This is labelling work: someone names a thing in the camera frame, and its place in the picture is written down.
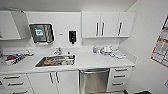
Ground bowl with orange food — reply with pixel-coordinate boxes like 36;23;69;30
44;57;56;65

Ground black wall soap dispenser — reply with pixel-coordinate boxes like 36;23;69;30
68;30;77;45

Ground stack of white plates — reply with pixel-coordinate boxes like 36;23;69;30
100;46;114;56

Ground white two-door base cabinet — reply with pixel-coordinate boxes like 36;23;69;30
27;70;80;94

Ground chrome sink faucet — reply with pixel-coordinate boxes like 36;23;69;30
53;46;63;57

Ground blue white dish soap bottle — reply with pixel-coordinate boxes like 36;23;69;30
92;45;99;55

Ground steel sink basin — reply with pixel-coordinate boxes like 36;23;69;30
34;54;77;69

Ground three-door white wall cabinet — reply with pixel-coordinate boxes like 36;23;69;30
81;11;137;39

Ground stainless steel dishwasher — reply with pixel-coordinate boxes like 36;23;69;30
78;68;111;94

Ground large colourful wall poster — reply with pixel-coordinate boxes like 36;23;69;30
150;14;168;69

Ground narrow white drawer unit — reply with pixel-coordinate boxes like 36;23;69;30
106;66;134;93

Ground wide white drawer unit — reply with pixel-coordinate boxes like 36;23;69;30
0;73;34;94

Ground steel paper towel dispenser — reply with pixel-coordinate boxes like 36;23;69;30
28;22;55;45

